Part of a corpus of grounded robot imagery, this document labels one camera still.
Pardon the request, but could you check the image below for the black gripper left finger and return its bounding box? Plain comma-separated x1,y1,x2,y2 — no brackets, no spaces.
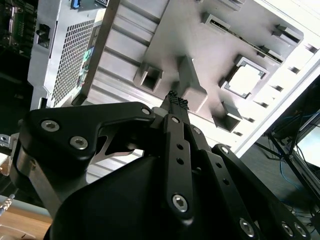
18,90,196,225

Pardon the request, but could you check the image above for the silver CPU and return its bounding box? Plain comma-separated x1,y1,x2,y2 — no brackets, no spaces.
227,62,266,98

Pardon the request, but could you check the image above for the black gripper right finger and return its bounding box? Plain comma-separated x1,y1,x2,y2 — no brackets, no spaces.
176,98,313,240

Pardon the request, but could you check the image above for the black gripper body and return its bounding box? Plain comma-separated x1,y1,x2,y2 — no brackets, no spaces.
43,153,241,240

